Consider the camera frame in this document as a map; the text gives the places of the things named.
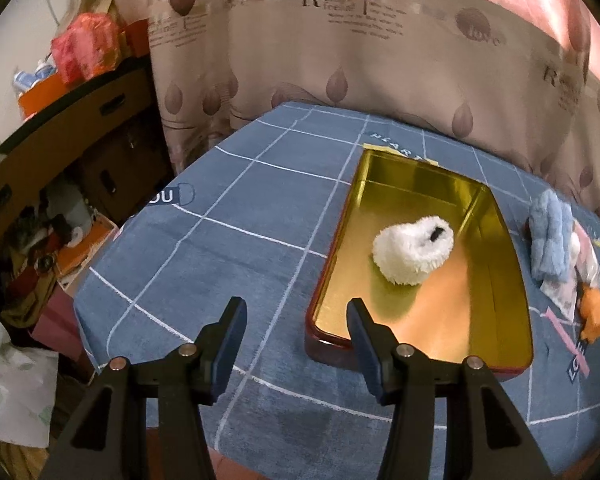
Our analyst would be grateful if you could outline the red plastic bag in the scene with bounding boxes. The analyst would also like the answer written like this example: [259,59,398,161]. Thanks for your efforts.
[52,12,122,87]

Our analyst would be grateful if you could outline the orange box on cabinet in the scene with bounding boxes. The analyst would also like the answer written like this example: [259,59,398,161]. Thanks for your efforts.
[17,74,70,120]

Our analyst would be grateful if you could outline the white green crumpled bag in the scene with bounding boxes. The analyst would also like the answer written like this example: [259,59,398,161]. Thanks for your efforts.
[0,322,58,448]

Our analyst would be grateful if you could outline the orange rubber pig toy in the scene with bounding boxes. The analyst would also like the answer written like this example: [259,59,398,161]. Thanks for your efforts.
[579,284,600,344]

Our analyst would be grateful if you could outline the beige leaf print curtain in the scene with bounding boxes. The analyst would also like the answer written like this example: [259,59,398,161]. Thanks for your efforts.
[74,0,600,221]

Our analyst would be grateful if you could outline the dark wooden cabinet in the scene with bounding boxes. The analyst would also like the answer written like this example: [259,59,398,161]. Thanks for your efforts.
[0,54,176,321]

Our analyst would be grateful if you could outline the light blue towel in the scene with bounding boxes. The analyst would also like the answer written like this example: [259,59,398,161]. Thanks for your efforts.
[529,188,573,283]

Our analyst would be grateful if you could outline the floral white tissue pack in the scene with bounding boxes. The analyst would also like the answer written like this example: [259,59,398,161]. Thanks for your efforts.
[540,269,578,322]

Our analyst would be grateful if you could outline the white cardboard box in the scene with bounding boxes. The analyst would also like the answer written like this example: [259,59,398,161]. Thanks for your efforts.
[55,212,119,298]

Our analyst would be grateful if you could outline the pink box on floor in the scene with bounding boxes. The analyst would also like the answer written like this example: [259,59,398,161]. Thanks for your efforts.
[30,287,87,362]

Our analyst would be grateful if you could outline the white pompom plush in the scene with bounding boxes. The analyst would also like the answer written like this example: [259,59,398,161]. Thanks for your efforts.
[569,231,581,263]

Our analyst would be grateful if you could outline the blue grid tablecloth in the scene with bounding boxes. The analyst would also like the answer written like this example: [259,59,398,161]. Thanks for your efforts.
[73,100,600,480]

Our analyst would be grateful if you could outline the red and gold tin box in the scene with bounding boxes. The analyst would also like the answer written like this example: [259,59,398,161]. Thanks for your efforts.
[304,145,533,377]

